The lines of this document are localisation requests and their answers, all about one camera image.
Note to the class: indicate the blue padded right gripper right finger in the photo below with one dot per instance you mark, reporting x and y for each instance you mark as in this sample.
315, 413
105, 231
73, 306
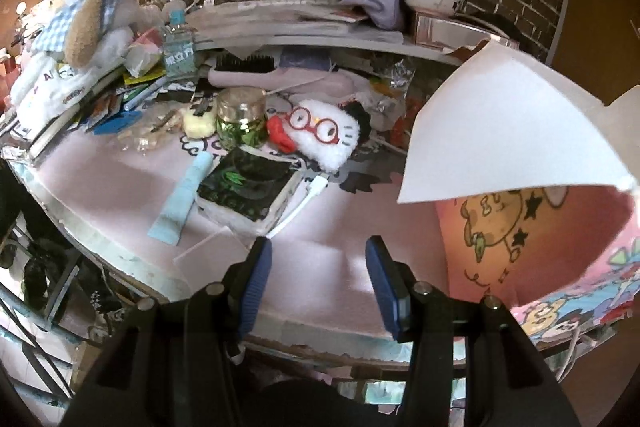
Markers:
390, 289

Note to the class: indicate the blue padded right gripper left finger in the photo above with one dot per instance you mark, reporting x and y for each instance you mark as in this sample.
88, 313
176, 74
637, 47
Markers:
245, 284

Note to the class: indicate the light blue cream tube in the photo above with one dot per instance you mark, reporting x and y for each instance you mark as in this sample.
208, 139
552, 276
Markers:
168, 226

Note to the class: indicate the white plush with red glasses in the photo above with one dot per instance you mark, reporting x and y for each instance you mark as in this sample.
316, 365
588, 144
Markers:
322, 132

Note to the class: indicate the green glass jar gold lid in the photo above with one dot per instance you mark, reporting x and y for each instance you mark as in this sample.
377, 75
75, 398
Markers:
241, 117

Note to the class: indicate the yellow sponge puff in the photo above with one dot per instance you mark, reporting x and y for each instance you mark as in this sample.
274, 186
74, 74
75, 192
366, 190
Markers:
199, 126

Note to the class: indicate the black scrunchie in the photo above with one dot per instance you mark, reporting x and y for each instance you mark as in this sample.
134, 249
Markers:
356, 110

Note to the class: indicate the blue flat plastic piece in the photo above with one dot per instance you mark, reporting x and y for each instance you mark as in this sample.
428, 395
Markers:
117, 123

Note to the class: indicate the pink hair brush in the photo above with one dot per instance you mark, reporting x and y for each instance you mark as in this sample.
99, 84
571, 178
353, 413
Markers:
292, 80

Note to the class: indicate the clear water bottle blue label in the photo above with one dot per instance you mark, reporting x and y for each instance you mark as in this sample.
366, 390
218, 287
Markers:
178, 47

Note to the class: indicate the white shelf board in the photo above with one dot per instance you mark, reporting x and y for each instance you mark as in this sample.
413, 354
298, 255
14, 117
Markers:
243, 47

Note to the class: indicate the brown silver box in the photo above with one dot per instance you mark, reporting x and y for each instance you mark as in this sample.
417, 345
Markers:
449, 33

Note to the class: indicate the stack of books and papers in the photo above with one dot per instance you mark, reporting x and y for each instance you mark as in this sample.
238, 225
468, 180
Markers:
230, 19

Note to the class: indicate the brown eared plush dog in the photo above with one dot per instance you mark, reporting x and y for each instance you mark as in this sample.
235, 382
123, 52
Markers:
72, 29

